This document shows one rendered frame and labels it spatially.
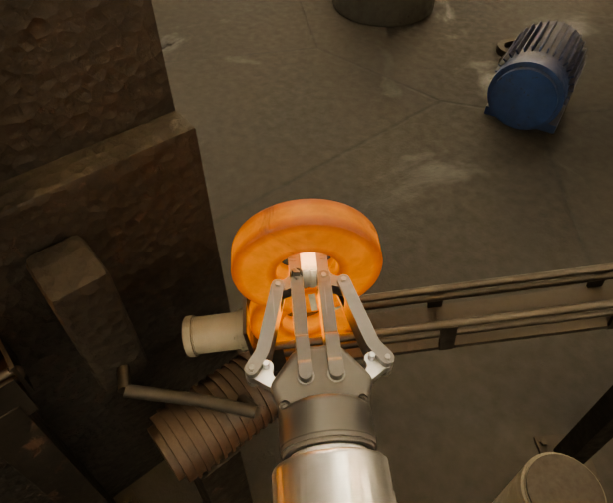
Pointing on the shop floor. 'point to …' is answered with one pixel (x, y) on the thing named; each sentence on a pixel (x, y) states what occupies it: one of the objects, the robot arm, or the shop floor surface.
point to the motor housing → (213, 435)
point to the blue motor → (537, 77)
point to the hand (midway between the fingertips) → (306, 251)
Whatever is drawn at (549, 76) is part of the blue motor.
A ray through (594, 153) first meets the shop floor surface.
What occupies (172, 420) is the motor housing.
